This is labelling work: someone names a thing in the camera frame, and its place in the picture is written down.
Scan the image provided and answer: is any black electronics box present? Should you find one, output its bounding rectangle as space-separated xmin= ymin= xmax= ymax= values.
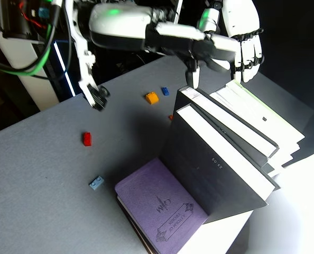
xmin=0 ymin=0 xmax=31 ymax=39

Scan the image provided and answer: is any black Beatles book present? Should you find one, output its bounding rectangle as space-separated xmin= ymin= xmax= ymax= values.
xmin=176 ymin=86 xmax=280 ymax=168

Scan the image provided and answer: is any purple Storm of Swords book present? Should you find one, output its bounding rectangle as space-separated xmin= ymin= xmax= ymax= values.
xmin=114 ymin=157 xmax=209 ymax=254

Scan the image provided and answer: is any light blue toy brick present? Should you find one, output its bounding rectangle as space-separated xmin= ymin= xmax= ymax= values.
xmin=89 ymin=175 xmax=106 ymax=191

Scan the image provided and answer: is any yellow-orange toy brick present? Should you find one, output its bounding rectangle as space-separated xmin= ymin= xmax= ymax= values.
xmin=145 ymin=92 xmax=160 ymax=105

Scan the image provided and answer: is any grey table cloth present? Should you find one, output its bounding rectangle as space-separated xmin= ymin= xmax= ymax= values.
xmin=0 ymin=55 xmax=314 ymax=254

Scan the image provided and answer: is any black cable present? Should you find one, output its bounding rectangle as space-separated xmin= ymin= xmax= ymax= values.
xmin=55 ymin=0 xmax=77 ymax=80

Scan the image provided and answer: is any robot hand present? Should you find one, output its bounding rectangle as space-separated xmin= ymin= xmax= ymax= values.
xmin=153 ymin=21 xmax=239 ymax=90
xmin=196 ymin=0 xmax=265 ymax=84

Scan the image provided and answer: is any green cable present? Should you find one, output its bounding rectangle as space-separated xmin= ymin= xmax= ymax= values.
xmin=0 ymin=22 xmax=58 ymax=77

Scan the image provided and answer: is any glowing light strip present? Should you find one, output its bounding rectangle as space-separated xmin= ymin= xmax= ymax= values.
xmin=53 ymin=41 xmax=76 ymax=97

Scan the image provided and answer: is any white bracket with black camera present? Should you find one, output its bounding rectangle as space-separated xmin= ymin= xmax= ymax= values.
xmin=63 ymin=0 xmax=112 ymax=112

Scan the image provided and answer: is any red wire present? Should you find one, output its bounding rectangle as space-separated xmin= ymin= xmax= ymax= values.
xmin=18 ymin=2 xmax=47 ymax=29

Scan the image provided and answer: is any large dark grey book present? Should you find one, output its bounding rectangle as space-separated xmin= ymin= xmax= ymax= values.
xmin=159 ymin=104 xmax=281 ymax=226

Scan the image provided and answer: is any white post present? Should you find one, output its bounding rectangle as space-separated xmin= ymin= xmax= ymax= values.
xmin=0 ymin=33 xmax=60 ymax=112

